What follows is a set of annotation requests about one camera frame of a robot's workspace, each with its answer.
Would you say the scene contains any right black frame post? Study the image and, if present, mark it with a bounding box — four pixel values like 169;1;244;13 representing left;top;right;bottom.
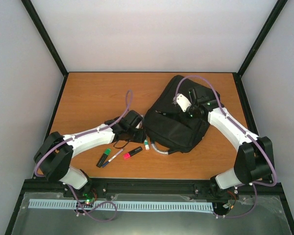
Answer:
237;0;288;79

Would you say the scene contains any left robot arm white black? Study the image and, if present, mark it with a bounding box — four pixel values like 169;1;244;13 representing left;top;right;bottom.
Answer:
34;110;146;197

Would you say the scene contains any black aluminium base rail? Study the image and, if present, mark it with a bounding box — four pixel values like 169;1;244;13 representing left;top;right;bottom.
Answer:
21;178;286;202

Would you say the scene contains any green black highlighter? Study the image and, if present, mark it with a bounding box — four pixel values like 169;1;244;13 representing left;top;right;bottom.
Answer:
96;148;111;168

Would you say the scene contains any light blue cable duct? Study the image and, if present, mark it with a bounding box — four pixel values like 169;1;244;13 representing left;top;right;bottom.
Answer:
28;199;214;213

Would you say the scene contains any black frame post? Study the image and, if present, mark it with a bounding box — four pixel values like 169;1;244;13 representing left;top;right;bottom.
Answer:
21;0;69;78
237;0;288;79

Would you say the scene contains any pink black highlighter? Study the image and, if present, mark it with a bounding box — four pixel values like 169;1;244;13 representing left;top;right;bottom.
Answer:
123;146;143;160

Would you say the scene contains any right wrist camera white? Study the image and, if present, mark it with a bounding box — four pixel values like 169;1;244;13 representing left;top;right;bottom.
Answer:
173;94;192;113

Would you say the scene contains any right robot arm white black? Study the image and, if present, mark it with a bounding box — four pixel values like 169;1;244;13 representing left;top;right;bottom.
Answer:
176;86;277;198

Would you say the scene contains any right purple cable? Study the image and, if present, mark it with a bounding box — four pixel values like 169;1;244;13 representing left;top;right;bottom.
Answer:
173;75;278;219

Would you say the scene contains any black student backpack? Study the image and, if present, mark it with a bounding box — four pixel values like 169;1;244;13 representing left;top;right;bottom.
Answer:
143;75;220;155

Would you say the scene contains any purple cable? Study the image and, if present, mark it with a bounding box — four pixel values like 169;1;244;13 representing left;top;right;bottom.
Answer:
173;75;278;219
34;89;134;222

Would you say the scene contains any white glue stick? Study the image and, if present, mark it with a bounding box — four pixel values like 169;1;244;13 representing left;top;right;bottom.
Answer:
144;140;150;150

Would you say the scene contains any left black frame post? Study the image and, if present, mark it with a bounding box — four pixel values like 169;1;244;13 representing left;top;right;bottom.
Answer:
21;0;69;78

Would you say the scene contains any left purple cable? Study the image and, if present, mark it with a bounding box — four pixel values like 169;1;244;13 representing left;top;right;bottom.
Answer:
34;89;134;222

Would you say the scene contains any blue white marker pen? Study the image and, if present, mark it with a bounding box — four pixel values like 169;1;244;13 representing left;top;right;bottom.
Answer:
101;148;124;168

